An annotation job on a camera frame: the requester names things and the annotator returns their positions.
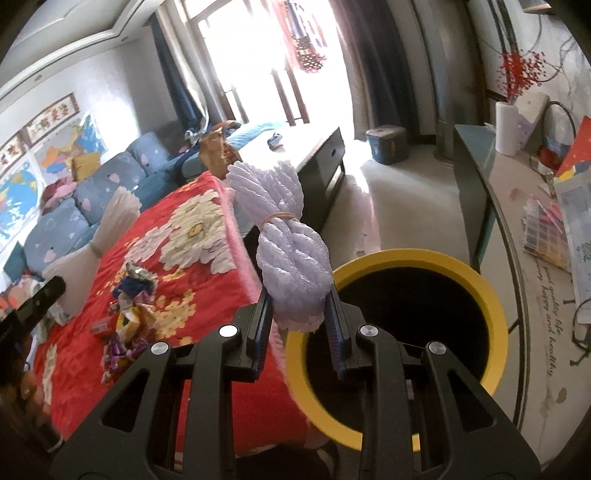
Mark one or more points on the white paper packet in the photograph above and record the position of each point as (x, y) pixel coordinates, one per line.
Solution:
(533, 113)

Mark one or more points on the pale blue printed paper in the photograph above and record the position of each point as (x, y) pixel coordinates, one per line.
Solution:
(577, 217)

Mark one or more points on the dark curtain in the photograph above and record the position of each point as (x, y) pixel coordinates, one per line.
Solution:
(178, 78)
(374, 69)

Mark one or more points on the blue patterned sofa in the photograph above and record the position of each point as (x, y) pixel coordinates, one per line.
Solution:
(115, 173)

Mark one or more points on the small dark object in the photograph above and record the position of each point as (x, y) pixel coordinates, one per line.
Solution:
(275, 141)

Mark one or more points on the long framed picture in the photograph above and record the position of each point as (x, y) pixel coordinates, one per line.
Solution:
(48, 117)

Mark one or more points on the colourful map poster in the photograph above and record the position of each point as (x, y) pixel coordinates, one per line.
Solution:
(78, 138)

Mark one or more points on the colourful printed booklet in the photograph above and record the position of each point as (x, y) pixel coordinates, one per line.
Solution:
(547, 226)

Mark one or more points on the world map poster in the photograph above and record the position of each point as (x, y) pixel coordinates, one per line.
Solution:
(16, 198)

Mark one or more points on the blue storage box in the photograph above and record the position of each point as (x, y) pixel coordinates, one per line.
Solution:
(387, 145)

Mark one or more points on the grey glass-top cabinet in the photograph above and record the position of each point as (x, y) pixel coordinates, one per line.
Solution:
(508, 221)

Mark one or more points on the pile of snack wrappers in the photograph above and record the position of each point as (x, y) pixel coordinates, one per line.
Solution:
(134, 318)

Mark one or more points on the pink cloth pile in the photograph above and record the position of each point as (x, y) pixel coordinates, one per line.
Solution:
(57, 191)

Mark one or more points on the wooden balcony door frame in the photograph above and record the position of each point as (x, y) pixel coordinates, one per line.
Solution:
(298, 101)

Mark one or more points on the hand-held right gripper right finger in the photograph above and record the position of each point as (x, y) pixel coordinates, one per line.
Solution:
(334, 334)

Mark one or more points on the yellow round bin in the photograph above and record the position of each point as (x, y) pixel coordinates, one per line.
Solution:
(490, 295)

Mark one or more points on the red paper bag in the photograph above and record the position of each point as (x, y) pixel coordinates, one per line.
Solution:
(577, 159)

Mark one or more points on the hanging red decoration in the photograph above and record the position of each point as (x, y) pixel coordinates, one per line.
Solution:
(307, 53)

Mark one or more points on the red floral blanket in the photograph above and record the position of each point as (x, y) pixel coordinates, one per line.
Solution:
(217, 300)

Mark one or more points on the white tied bundle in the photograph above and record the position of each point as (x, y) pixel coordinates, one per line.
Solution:
(115, 217)

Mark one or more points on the lavender bundle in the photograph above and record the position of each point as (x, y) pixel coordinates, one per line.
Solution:
(286, 258)

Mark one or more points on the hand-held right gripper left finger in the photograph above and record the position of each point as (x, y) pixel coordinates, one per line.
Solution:
(262, 325)

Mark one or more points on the yellow cushion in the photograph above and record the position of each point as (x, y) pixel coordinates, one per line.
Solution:
(87, 166)

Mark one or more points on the dark coffee table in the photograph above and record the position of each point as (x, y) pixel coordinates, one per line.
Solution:
(323, 173)

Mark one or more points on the grey standing air conditioner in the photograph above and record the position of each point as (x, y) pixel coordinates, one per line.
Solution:
(448, 83)

